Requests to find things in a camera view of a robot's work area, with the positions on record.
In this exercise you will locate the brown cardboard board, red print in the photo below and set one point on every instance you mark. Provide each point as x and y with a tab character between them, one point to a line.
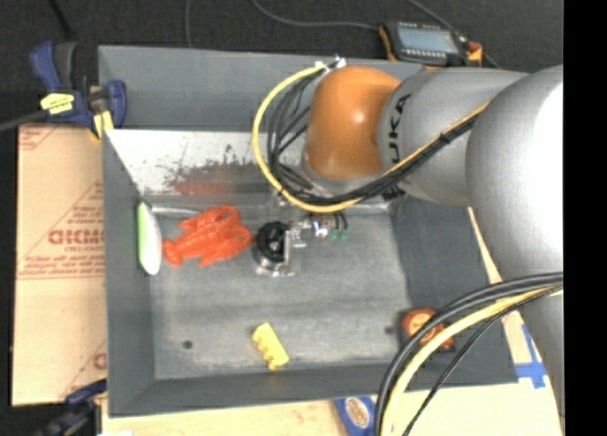
57	244

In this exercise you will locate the grey metal bin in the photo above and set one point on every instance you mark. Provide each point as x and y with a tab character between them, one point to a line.
284	306

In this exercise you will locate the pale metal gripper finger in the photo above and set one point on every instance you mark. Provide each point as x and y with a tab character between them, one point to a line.
297	231
295	254

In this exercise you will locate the orange toy lobster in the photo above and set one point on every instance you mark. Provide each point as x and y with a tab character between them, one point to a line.
208	237

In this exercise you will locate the yellow toy brick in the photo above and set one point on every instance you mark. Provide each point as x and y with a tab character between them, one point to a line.
270	346

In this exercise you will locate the orange and black round object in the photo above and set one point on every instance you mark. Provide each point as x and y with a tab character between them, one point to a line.
417	322

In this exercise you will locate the white disc with green rim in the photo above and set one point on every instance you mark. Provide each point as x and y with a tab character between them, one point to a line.
150	240

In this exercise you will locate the black and silver round object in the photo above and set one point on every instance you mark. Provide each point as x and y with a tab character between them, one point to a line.
271	237

